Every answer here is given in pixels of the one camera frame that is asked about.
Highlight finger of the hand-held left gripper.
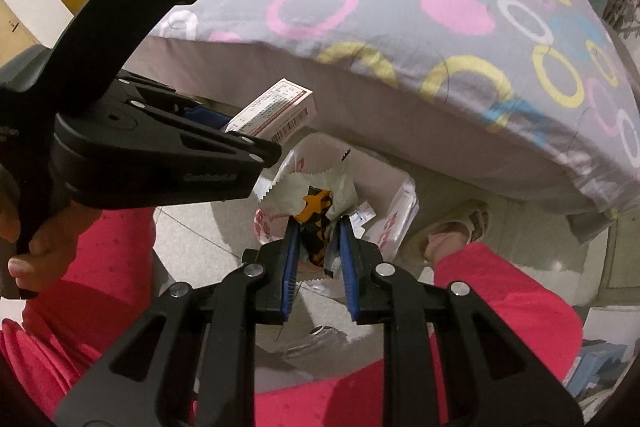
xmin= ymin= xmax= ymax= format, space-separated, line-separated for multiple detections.
xmin=116 ymin=74 xmax=237 ymax=131
xmin=144 ymin=126 xmax=284 ymax=168

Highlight bed with circle print sheet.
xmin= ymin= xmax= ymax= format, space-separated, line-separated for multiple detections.
xmin=120 ymin=0 xmax=640 ymax=220

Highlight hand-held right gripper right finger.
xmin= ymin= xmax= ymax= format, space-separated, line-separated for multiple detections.
xmin=337 ymin=214 xmax=586 ymax=427

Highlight white green serrated packet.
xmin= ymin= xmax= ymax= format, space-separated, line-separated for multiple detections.
xmin=256 ymin=146 xmax=360 ymax=230

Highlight white box red border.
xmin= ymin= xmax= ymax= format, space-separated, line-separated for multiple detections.
xmin=224 ymin=78 xmax=319 ymax=144

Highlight person's left hand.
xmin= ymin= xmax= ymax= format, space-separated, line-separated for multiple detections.
xmin=0 ymin=174 xmax=104 ymax=294

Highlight orange black wrapper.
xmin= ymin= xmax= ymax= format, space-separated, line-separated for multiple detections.
xmin=292 ymin=186 xmax=346 ymax=293

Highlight person's right foot beige sandal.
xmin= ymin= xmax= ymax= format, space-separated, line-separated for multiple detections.
xmin=400 ymin=199 xmax=493 ymax=269

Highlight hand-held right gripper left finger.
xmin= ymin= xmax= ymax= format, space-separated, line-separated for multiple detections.
xmin=52 ymin=217 xmax=302 ymax=427

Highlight person's right leg red pants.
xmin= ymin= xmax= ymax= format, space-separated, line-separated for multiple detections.
xmin=250 ymin=241 xmax=585 ymax=427

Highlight white crumpled wrapper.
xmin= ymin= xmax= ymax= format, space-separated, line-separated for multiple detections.
xmin=350 ymin=199 xmax=381 ymax=243

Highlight white plastic bag red print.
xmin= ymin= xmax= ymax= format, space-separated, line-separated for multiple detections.
xmin=254 ymin=133 xmax=422 ymax=270

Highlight person in red clothing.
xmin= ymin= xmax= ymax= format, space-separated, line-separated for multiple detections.
xmin=0 ymin=206 xmax=201 ymax=427

